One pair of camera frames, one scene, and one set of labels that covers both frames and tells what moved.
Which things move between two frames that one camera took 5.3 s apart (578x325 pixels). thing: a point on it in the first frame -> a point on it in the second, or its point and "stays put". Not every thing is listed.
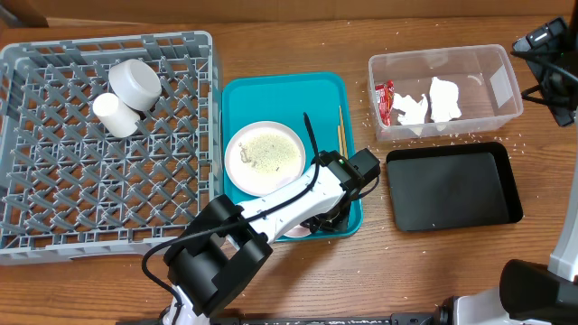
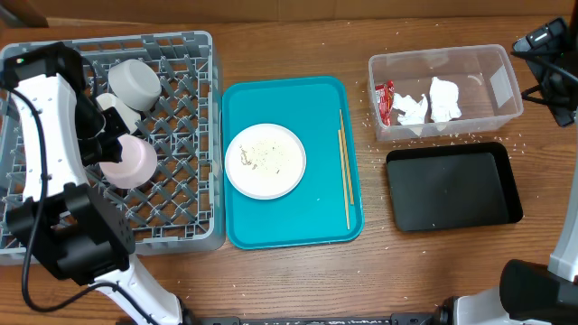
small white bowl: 298,231 -> 137,164
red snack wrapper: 386,96 stays put
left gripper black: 341,219 -> 103,153
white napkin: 414,112 stays put
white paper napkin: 443,97 stays put
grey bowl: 137,84 stays put
